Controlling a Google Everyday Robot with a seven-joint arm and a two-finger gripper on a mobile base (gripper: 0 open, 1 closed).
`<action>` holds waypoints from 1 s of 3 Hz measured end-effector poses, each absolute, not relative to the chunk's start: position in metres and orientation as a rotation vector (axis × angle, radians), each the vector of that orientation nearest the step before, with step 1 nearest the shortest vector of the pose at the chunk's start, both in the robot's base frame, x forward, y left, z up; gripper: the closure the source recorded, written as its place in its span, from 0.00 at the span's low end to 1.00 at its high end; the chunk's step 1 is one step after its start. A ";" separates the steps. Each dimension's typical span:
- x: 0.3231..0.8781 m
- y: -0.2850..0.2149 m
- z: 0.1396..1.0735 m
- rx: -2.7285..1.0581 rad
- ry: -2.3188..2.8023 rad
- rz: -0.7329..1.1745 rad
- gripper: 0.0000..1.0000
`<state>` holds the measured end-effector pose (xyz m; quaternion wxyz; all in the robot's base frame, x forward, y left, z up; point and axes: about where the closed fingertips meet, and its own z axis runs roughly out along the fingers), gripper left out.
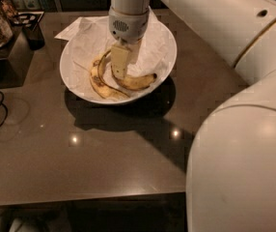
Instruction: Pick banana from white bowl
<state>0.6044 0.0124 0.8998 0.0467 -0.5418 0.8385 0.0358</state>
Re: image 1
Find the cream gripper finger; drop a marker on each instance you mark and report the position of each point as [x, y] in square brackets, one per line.
[120, 60]

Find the white bowl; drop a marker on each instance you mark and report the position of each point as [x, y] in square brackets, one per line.
[88, 37]

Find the dark box stand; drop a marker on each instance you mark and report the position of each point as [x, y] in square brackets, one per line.
[15, 60]

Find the white paper liner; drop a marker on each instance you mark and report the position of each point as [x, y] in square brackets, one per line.
[87, 69]

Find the banana peel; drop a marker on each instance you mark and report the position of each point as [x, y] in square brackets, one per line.
[98, 83]

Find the black cup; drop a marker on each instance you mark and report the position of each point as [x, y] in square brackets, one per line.
[30, 24]

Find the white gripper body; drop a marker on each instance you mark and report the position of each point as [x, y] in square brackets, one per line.
[128, 28]

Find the whole yellow banana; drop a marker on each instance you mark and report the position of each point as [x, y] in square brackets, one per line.
[133, 83]

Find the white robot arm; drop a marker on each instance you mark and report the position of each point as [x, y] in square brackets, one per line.
[231, 170]

